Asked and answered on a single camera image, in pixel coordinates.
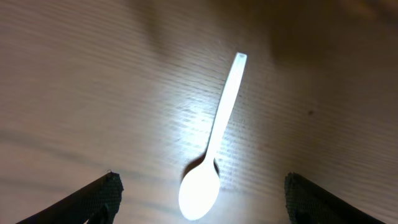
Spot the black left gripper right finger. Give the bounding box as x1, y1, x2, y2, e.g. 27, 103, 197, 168
284, 172, 383, 224

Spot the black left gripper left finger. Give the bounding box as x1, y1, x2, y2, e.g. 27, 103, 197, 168
18, 172, 124, 224

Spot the white plastic spoon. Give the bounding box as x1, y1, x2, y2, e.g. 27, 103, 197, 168
178, 52, 248, 221

